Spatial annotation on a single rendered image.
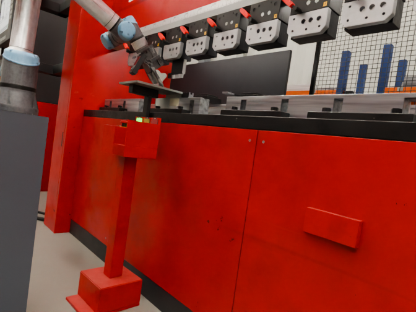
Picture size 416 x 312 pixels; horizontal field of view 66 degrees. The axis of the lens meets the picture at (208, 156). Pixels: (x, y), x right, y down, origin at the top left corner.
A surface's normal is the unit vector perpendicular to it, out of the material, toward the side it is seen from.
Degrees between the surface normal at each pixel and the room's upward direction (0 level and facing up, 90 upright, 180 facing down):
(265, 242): 90
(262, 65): 90
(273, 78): 90
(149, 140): 90
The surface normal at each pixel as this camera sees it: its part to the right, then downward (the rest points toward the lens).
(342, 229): -0.74, -0.07
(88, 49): 0.66, 0.12
